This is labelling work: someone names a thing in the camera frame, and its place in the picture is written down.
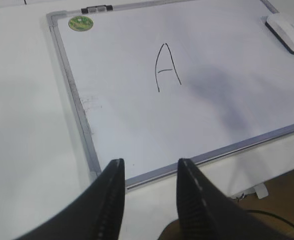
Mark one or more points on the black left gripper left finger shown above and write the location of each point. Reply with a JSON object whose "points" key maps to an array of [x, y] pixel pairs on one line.
{"points": [[95, 215]]}

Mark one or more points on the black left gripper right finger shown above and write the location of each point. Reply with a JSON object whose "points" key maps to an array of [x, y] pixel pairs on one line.
{"points": [[205, 213]]}

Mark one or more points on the white whiteboard eraser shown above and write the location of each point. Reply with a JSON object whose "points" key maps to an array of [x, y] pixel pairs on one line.
{"points": [[282, 26]]}

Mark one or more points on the round green magnet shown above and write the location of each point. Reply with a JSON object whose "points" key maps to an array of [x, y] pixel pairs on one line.
{"points": [[80, 23]]}

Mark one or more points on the white table bracket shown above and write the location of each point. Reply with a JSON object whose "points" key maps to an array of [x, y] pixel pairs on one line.
{"points": [[260, 190]]}

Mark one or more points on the white board with aluminium frame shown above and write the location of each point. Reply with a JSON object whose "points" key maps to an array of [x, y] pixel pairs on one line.
{"points": [[152, 82]]}

